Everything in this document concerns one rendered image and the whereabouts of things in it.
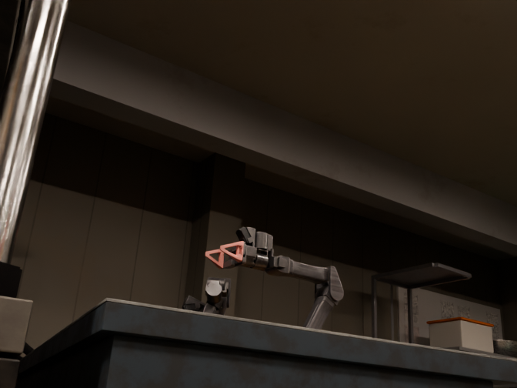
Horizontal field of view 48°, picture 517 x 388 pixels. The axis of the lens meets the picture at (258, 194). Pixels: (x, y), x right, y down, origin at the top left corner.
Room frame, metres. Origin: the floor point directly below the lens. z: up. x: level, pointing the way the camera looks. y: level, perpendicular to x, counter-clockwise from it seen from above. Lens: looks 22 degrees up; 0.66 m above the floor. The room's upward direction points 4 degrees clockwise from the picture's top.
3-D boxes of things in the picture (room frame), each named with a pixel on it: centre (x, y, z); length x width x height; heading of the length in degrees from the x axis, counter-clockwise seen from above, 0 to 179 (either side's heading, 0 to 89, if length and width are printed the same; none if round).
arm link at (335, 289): (2.05, -0.18, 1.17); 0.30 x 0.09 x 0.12; 123
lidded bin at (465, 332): (5.71, -2.05, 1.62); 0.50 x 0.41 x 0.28; 123
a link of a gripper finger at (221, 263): (1.90, 0.12, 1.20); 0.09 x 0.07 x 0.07; 123
